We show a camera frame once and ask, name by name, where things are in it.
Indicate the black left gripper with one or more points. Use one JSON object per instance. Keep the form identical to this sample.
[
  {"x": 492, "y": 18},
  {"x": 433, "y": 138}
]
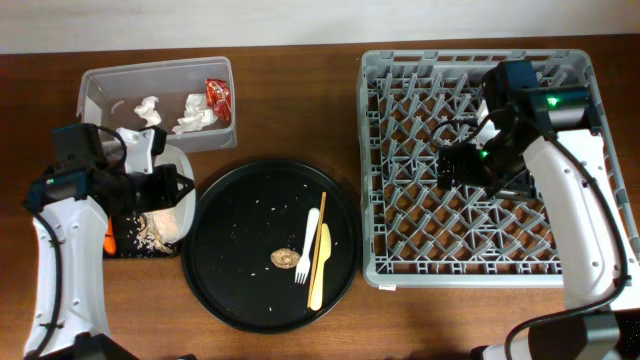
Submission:
[{"x": 165, "y": 197}]

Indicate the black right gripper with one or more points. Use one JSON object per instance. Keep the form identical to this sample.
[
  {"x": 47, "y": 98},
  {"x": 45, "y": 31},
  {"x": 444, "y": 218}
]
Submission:
[{"x": 520, "y": 183}]

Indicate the orange carrot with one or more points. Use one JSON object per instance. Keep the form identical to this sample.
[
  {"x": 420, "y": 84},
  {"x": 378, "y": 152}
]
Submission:
[{"x": 109, "y": 244}]

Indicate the pile of rice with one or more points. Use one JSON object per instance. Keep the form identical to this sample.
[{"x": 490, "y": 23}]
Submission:
[{"x": 156, "y": 232}]

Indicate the grey plate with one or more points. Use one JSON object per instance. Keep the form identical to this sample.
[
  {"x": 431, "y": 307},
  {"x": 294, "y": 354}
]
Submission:
[{"x": 185, "y": 209}]

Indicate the white napkin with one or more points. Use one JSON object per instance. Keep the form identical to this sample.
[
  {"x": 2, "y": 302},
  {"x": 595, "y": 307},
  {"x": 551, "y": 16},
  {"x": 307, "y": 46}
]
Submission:
[
  {"x": 146, "y": 111},
  {"x": 196, "y": 116}
]

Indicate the red snack wrapper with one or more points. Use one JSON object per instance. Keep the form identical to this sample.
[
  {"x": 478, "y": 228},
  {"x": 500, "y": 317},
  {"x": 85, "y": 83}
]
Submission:
[{"x": 219, "y": 99}]

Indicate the brown mushroom slice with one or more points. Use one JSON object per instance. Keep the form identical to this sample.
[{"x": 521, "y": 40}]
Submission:
[{"x": 285, "y": 258}]

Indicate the white plastic fork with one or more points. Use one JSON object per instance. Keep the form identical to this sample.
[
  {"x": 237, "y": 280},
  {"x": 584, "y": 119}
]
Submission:
[{"x": 303, "y": 265}]

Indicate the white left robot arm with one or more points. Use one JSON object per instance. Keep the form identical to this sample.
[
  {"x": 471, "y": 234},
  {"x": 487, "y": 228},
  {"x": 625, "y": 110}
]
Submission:
[{"x": 71, "y": 204}]

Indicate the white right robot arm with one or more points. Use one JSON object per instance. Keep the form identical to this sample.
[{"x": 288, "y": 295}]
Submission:
[{"x": 553, "y": 137}]

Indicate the grey dishwasher rack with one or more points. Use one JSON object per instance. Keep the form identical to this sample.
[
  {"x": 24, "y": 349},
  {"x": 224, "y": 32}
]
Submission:
[{"x": 418, "y": 235}]

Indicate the black rectangular tray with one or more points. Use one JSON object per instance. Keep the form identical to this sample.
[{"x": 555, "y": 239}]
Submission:
[{"x": 125, "y": 231}]

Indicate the clear plastic bin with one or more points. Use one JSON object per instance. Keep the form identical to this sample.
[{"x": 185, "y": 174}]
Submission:
[{"x": 108, "y": 97}]

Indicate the round black tray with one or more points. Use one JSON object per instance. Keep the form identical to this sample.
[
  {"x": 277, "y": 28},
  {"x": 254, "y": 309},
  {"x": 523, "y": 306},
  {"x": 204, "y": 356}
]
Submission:
[{"x": 245, "y": 216}]

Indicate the wooden chopstick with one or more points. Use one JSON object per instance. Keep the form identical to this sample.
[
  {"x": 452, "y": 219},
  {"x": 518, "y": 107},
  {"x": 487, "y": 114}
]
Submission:
[{"x": 315, "y": 254}]

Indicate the wooden knife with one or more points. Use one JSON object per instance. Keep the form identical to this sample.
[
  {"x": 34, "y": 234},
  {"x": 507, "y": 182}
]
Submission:
[{"x": 316, "y": 298}]

